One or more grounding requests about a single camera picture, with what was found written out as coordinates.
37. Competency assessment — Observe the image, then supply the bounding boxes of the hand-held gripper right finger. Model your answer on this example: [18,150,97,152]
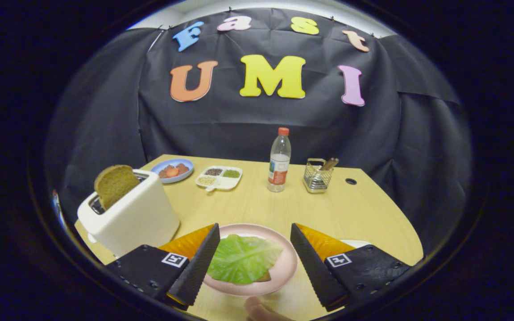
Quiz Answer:
[290,223,411,313]

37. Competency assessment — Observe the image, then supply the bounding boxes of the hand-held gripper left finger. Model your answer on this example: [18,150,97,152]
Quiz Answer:
[105,223,221,310]

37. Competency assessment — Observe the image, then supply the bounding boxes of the green lettuce leaf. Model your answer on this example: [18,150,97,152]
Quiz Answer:
[207,234,284,286]

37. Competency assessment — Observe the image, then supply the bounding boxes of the pink plate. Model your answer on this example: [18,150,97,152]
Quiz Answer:
[203,223,298,297]

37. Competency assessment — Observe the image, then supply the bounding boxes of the white toaster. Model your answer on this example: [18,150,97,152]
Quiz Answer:
[77,169,181,258]

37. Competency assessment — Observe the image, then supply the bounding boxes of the white divided dish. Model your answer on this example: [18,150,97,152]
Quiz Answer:
[195,166,243,192]

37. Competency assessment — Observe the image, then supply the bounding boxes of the blue plate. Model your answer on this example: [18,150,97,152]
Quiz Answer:
[151,158,194,184]

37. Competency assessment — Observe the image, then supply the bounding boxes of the red food slices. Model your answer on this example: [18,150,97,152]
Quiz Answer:
[159,163,190,179]

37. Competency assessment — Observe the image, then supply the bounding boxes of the clear plastic water bottle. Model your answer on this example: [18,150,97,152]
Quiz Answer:
[267,127,292,193]

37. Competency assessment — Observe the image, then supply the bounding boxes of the metal wire basket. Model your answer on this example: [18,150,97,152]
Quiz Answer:
[303,158,334,194]

